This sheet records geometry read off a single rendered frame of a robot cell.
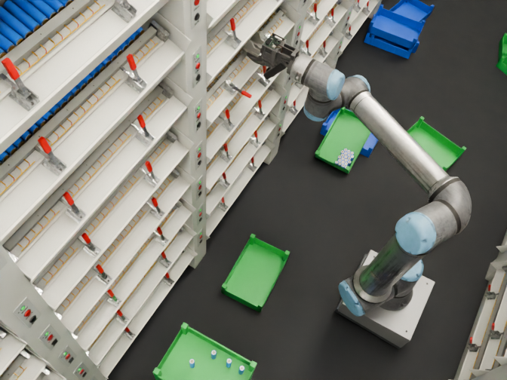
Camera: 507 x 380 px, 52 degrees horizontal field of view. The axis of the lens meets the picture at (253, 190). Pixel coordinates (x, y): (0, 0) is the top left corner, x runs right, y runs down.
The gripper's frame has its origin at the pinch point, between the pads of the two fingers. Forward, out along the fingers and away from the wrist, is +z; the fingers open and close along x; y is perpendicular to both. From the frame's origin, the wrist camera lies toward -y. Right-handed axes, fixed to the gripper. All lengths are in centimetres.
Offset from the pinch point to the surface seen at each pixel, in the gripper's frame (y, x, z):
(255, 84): -25.1, -7.9, -3.6
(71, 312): -25, 99, -4
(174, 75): 23.1, 42.7, -2.4
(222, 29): 18.0, 15.4, -0.5
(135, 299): -66, 77, -6
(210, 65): 14.5, 27.0, -3.9
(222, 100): -5.9, 20.8, -5.4
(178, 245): -66, 50, -7
